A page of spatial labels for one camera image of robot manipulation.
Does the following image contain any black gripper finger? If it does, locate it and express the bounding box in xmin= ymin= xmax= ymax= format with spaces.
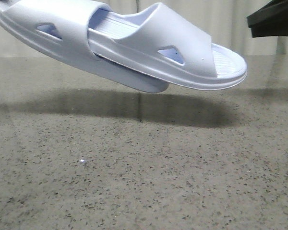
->
xmin=247 ymin=0 xmax=288 ymax=38

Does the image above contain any light blue slipper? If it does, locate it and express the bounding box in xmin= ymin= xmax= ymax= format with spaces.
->
xmin=0 ymin=0 xmax=169 ymax=93
xmin=88 ymin=3 xmax=247 ymax=90

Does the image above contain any beige curtain backdrop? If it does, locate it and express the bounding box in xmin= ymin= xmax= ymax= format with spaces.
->
xmin=0 ymin=0 xmax=288 ymax=58

